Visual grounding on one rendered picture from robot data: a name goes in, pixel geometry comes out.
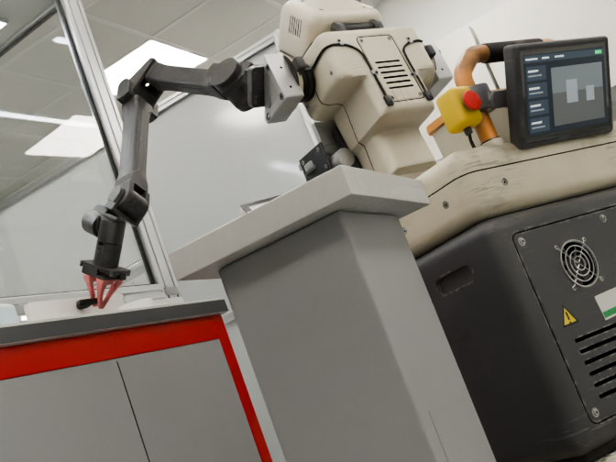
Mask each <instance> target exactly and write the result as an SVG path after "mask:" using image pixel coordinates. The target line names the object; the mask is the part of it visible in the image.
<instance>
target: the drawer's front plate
mask: <svg viewBox="0 0 616 462"><path fill-rule="evenodd" d="M83 299H91V297H90V296H87V297H78V298H69V299H59V300H50V301H41V302H29V303H27V304H26V305H24V311H25V314H26V317H27V321H28V322H29V321H37V320H44V319H51V318H59V317H66V316H75V315H82V314H96V313H103V312H111V311H116V310H117V309H118V308H119V307H121V306H123V305H125V304H126V303H125V300H124V296H123V294H121V293H115V294H113V295H112V296H111V298H110V299H109V301H108V303H107V304H106V306H105V307H104V309H98V306H97V307H93V306H92V305H91V306H90V307H88V308H85V309H77V306H76V305H77V304H76V302H77V301H79V300H83Z"/></svg>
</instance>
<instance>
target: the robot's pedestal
mask: <svg viewBox="0 0 616 462"><path fill-rule="evenodd" d="M429 204H430V201H429V199H428V196H427V194H426V191H425V189H424V186H423V184H422V182H421V181H420V180H416V179H411V178H405V177H401V176H396V175H391V174H387V173H382V172H377V171H373V170H364V169H359V168H354V167H349V166H345V165H338V166H336V167H334V168H333V169H331V170H329V171H327V172H325V173H323V174H321V175H319V176H317V177H315V178H313V179H311V180H310V181H308V182H306V183H304V184H302V185H300V186H298V187H296V188H294V189H292V190H290V191H288V192H286V193H285V194H283V195H281V196H279V197H277V198H275V199H273V200H271V201H269V202H267V203H264V204H263V205H261V206H260V207H258V208H256V209H254V210H252V211H250V212H248V213H246V214H243V215H241V216H239V217H238V218H237V219H235V220H233V221H231V222H229V223H227V224H225V225H222V226H220V227H218V228H216V229H215V230H214V231H212V232H210V233H208V234H206V235H204V236H201V237H199V238H197V239H195V240H194V241H192V242H191V243H189V244H187V245H185V246H183V247H180V248H178V249H176V250H174V251H172V252H171V253H170V254H168V257H169V260H170V264H171V267H172V270H173V273H174V276H175V278H176V281H196V280H212V279H221V280H222V283H223V285H224V288H225V293H226V295H227V298H228V301H229V303H230V306H231V309H232V311H233V314H234V317H235V319H236V323H237V326H238V329H239V332H240V334H241V337H242V339H243V342H244V345H245V348H246V351H247V354H248V357H249V360H250V363H251V366H252V368H253V370H254V373H255V376H256V379H257V382H258V385H259V388H260V391H261V394H262V397H263V399H264V402H265V404H266V407H267V410H268V412H269V417H270V419H271V422H272V425H273V427H274V430H275V433H276V436H277V438H278V441H279V443H280V448H281V451H282V454H283V455H284V458H285V461H286V462H497V461H496V459H495V456H494V455H493V453H492V450H491V448H490V444H489V441H488V439H487V436H486V435H485V432H484V430H483V427H482V425H481V422H480V420H479V417H478V414H477V412H476V409H475V407H474V404H473V402H472V400H471V398H470V396H469V393H468V389H467V387H466V384H465V382H464V380H463V378H462V375H461V373H460V370H459V368H458V365H457V362H456V360H455V357H454V355H453V352H452V350H451V347H450V345H449V343H448V341H447V339H446V335H445V332H444V330H443V327H442V326H441V323H440V321H439V318H438V316H437V313H436V311H435V308H434V305H433V303H432V300H431V298H430V295H429V293H428V290H427V289H426V286H425V284H424V280H423V278H422V275H421V273H420V271H419V269H418V266H417V264H416V261H415V259H414V256H413V253H412V251H411V248H410V246H409V243H408V241H407V238H406V236H405V234H404V232H403V229H402V225H401V223H400V221H399V219H400V218H402V217H404V216H406V215H409V214H411V213H413V212H415V211H417V210H419V209H422V208H424V207H426V206H427V205H429Z"/></svg>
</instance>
